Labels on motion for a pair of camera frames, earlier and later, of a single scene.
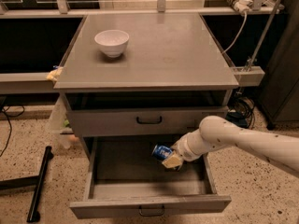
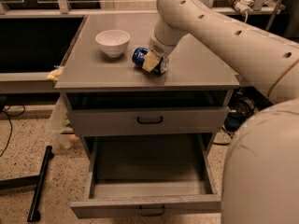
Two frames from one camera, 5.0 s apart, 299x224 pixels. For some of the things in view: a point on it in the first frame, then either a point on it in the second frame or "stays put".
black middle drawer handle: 151,215 stays put
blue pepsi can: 162,152 -> 138,55
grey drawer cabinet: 170,77 stays put
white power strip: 240,3 stays put
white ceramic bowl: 112,42 stays put
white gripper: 183,149 -> 160,49
